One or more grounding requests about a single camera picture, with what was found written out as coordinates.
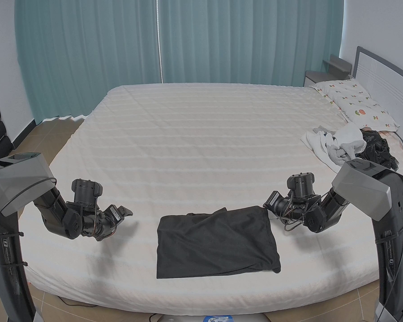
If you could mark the white printed pillow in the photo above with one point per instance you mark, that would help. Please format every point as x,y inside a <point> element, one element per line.
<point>356,104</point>

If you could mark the pile of clothes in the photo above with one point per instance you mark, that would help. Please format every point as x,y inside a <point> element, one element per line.
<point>335,143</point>

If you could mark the blue-green curtain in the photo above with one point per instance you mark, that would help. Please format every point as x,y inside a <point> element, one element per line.
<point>248,29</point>
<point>87,45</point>

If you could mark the grey bedside table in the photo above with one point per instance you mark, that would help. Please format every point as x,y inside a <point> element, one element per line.
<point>317,75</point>

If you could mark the black T-shirt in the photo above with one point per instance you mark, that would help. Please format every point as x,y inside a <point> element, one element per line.
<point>215,243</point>

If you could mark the bed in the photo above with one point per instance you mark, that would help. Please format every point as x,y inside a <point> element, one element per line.
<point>188,129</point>

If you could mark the black shiny garment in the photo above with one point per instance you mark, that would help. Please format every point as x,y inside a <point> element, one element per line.
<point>377,148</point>

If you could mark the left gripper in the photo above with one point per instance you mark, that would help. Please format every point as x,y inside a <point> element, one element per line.
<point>109,221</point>

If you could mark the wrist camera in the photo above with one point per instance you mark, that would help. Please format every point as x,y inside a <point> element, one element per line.
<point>99,190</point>
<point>290,181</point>

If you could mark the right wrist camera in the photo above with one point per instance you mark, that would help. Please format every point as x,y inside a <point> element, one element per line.
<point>290,181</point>

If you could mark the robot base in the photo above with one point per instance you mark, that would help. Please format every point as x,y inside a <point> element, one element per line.
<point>201,319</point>

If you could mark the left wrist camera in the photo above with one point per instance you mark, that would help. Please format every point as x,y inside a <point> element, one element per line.
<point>99,190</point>

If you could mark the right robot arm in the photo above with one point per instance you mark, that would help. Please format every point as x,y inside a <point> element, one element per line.
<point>366,193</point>

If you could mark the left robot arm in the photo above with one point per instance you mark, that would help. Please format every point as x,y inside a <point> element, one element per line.
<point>53,213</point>

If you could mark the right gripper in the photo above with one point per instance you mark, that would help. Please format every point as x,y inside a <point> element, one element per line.
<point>278,206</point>

